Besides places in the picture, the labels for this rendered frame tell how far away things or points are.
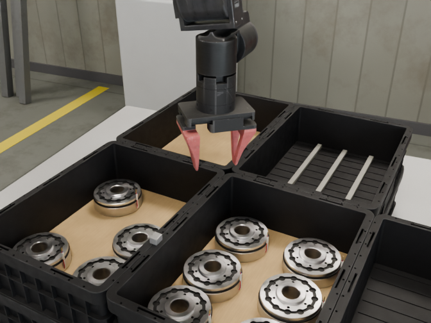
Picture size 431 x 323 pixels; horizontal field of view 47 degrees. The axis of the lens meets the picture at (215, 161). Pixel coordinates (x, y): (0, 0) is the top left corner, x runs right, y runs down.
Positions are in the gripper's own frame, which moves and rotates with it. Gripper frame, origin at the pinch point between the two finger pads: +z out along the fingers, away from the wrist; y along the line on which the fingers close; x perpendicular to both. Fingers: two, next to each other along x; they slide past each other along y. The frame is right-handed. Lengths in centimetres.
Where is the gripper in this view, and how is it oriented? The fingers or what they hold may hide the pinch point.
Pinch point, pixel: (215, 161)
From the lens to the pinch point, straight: 76.7
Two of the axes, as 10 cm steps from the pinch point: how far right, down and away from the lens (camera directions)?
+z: -0.1, 8.8, 4.8
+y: -9.6, 1.3, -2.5
